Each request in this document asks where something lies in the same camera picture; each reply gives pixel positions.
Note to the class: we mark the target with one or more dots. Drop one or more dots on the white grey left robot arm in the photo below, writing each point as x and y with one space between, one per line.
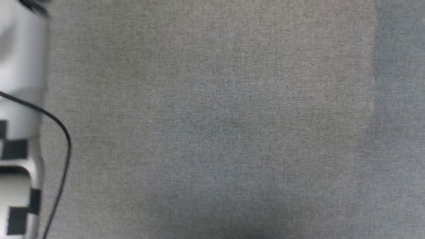
20 99

